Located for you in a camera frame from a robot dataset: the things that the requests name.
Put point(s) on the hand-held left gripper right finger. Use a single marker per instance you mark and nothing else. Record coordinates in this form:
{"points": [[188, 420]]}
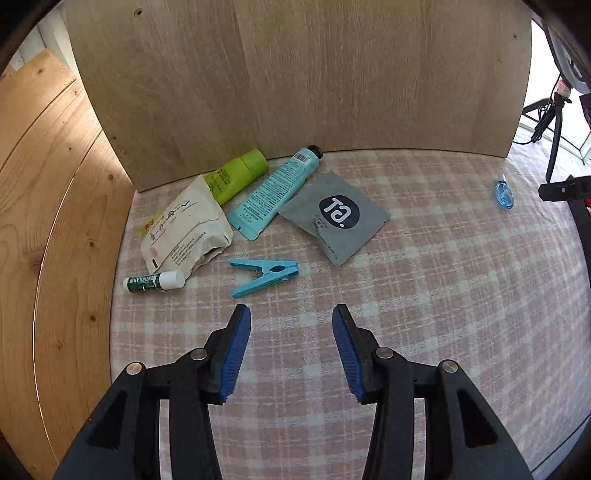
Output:
{"points": [[347, 350]]}

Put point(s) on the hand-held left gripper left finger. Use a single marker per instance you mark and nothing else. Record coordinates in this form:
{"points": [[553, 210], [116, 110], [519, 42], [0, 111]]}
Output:
{"points": [[235, 350]]}

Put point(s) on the blue plastic clothespin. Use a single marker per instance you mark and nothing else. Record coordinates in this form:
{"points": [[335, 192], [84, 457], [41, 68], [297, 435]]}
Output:
{"points": [[264, 275]]}

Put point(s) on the pink checkered tablecloth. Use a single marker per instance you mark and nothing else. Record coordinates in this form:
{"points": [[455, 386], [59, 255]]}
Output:
{"points": [[415, 286]]}

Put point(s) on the green lip balm stick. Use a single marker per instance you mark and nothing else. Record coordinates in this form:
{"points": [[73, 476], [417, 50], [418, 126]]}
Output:
{"points": [[155, 281]]}

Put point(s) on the crumpled beige wipes packet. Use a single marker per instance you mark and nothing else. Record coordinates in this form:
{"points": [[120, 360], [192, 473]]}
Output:
{"points": [[184, 228]]}

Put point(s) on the grey square sachet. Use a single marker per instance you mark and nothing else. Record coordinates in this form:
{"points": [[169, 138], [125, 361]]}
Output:
{"points": [[334, 217]]}

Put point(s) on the teal cream tube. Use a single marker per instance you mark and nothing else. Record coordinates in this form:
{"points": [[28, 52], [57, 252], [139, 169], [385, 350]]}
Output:
{"points": [[274, 191]]}

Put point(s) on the lime green bottle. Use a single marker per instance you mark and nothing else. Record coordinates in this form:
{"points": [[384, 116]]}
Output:
{"points": [[238, 175]]}

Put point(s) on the pine wood panel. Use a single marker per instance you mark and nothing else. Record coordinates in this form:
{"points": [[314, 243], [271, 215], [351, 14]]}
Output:
{"points": [[55, 230]]}

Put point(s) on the small blue glass ornament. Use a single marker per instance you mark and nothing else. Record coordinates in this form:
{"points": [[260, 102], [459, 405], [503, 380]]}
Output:
{"points": [[504, 194]]}

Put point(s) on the light wooden back board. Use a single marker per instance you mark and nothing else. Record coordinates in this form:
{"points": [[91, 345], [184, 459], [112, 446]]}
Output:
{"points": [[295, 78]]}

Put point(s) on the black tripod stand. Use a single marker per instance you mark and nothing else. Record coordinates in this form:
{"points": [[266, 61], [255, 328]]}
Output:
{"points": [[561, 152]]}

